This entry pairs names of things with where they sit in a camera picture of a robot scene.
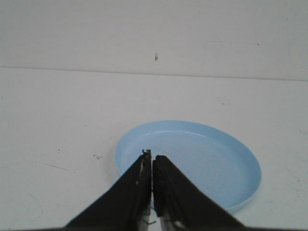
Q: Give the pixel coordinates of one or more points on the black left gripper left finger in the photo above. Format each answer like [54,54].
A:
[126,204]

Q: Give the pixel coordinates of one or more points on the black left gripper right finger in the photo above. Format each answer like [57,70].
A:
[180,204]

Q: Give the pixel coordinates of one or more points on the light blue round plate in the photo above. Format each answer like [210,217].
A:
[217,163]

